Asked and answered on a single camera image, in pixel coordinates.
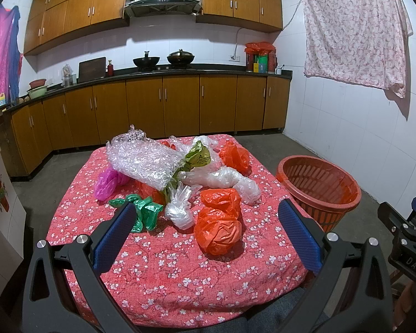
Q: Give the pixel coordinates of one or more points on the glass jar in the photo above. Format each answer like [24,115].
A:
[67,76]

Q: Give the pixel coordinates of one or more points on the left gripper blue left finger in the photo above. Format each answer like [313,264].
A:
[110,236]

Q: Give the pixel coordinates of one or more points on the orange plastic bag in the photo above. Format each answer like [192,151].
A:
[218,226]
[236,157]

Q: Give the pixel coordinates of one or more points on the black wok left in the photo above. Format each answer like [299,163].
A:
[146,63]

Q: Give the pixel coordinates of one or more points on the red bag on counter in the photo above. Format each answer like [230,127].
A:
[261,57]

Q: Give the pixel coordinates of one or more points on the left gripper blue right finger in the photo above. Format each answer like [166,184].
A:
[304,234]

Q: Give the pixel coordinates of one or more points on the red floral tablecloth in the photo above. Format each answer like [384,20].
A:
[162,278]

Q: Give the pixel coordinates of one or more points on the white plastic bag long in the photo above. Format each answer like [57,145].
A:
[216,175]

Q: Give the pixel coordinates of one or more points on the pink floral hanging cloth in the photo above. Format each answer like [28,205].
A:
[362,42]

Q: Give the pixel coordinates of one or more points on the red plastic basket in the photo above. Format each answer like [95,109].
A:
[322,189]

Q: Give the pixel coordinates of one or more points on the stacked basins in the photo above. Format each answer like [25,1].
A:
[37,88]

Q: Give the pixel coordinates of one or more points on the orange plastic bag front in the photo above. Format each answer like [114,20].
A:
[218,226]

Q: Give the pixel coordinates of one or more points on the magenta plastic bag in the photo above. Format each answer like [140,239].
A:
[107,182]

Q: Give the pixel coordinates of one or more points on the dark cutting board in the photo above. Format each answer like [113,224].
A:
[92,69]

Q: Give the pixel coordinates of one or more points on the olive paw print bag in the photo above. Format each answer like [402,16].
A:
[197,156]

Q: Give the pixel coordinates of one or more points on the green plastic bag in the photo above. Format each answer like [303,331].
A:
[147,211]

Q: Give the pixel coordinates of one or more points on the orange plastic bag back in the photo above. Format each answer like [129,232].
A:
[236,157]

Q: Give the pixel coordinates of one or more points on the red bottle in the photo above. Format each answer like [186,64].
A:
[110,70]

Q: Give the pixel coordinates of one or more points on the black wok with lid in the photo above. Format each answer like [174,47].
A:
[180,59]

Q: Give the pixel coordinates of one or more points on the white cup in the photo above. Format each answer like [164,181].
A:
[279,70]

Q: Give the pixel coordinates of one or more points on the magenta blue hanging cloth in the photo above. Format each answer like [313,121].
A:
[10,56]

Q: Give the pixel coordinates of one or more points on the large bubble wrap sheet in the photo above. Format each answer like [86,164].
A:
[144,159]

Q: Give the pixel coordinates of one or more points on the lower wooden cabinets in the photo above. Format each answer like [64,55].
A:
[160,106]

